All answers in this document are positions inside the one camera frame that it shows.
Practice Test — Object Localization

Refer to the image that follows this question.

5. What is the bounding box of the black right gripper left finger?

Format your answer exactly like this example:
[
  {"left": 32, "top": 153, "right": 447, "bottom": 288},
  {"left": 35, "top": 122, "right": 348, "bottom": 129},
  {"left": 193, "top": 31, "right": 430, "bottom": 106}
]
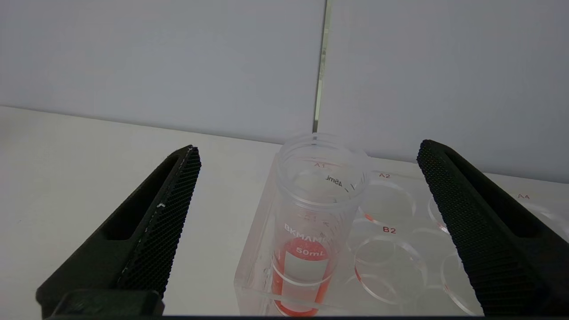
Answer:
[{"left": 36, "top": 145, "right": 201, "bottom": 318}]

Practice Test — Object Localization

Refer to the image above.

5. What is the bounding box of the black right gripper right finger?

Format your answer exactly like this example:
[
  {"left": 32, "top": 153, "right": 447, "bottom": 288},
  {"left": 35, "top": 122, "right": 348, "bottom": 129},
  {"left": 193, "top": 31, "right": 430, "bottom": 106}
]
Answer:
[{"left": 417, "top": 140, "right": 569, "bottom": 317}]

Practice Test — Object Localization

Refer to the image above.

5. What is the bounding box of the white-labelled clear plastic tube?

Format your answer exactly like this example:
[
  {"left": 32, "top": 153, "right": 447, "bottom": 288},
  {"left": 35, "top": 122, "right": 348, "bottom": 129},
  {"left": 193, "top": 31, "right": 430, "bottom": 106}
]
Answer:
[{"left": 269, "top": 132, "right": 370, "bottom": 317}]

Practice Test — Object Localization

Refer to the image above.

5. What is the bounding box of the clear acrylic tube rack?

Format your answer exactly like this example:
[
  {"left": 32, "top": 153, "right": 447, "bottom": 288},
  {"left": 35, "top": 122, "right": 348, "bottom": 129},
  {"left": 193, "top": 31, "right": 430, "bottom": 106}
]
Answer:
[{"left": 234, "top": 153, "right": 569, "bottom": 317}]

